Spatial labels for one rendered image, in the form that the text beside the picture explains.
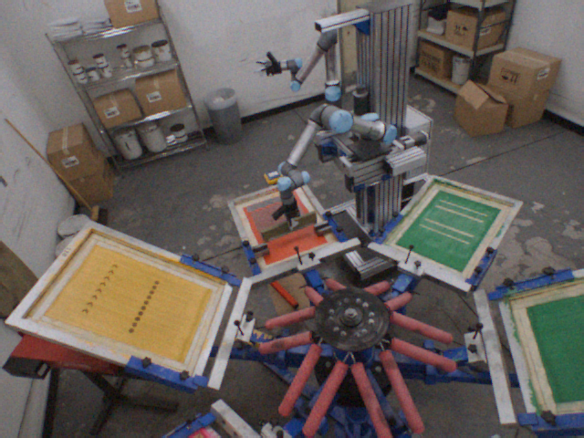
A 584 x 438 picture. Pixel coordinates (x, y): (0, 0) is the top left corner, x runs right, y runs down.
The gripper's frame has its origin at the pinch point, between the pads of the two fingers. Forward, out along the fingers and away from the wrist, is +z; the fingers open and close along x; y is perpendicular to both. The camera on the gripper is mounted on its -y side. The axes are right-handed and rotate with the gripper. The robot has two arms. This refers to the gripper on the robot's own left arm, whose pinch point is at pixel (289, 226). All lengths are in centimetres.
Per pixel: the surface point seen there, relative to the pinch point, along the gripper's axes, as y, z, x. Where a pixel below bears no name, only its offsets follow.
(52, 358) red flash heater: -135, -2, -33
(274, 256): -14.6, 13.3, -6.4
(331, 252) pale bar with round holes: 15.8, 4.9, -26.7
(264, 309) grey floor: -30, 109, 29
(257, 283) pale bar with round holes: -29.9, 5.9, -27.8
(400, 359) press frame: 17, 7, -97
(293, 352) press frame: -26, 7, -74
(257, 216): -13.4, 13.4, 35.0
